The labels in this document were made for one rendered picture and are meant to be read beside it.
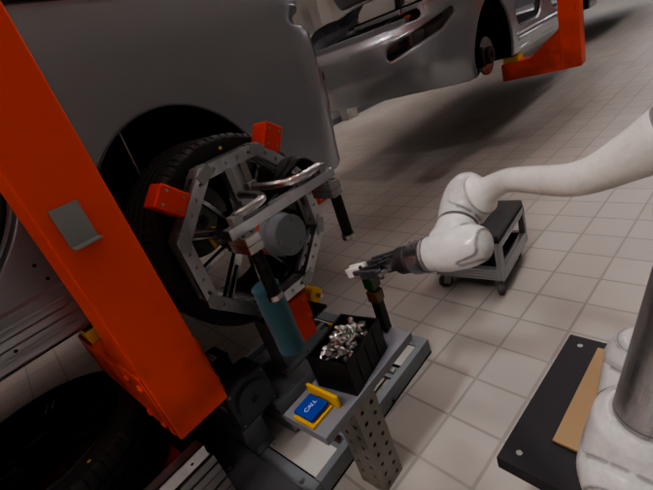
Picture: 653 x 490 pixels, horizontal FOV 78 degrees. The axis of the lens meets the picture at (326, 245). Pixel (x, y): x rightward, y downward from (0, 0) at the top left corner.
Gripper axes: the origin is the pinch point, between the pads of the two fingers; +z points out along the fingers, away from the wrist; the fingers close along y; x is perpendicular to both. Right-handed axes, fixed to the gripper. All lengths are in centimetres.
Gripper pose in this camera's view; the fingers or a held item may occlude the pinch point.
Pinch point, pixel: (357, 269)
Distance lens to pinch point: 121.0
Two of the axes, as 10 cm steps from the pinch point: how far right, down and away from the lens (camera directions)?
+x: 5.0, 8.4, 2.2
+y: -5.7, 5.1, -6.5
